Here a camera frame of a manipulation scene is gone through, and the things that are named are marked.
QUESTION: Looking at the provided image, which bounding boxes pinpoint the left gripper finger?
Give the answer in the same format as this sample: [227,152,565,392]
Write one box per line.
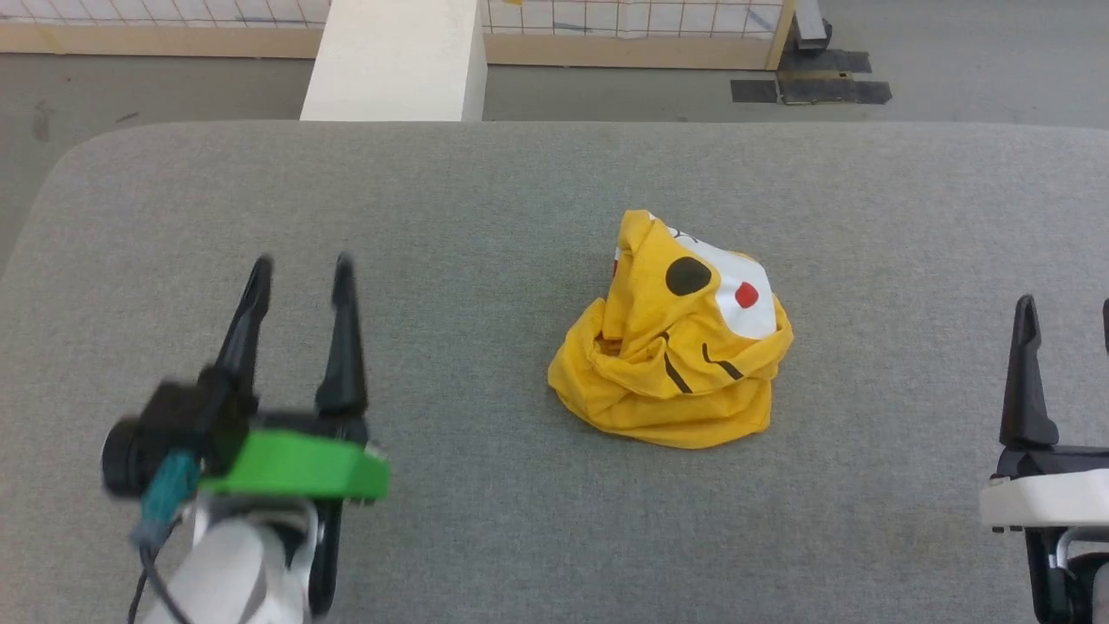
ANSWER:
[315,253,369,422]
[215,254,275,415]

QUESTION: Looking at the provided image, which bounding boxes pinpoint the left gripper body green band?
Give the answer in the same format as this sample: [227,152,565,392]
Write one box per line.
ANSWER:
[201,413,391,617]

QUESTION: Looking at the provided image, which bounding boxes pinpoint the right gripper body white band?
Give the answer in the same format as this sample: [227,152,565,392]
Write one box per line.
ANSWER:
[979,444,1109,532]

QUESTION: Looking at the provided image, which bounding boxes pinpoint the yellow printed garment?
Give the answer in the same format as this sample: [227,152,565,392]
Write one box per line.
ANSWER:
[548,209,794,450]

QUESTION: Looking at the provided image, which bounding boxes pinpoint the white square pillar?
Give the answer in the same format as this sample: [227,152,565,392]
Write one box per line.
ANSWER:
[299,0,489,122]

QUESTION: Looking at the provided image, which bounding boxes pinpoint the grey metal leg with caster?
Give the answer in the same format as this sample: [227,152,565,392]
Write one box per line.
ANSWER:
[792,0,834,52]

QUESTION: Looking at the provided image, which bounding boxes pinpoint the left cable with teal connector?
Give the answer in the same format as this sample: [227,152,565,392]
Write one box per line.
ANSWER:
[128,449,202,624]

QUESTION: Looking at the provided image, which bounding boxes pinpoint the wooden frame with wire mesh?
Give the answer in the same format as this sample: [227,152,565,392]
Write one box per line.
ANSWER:
[0,0,797,72]

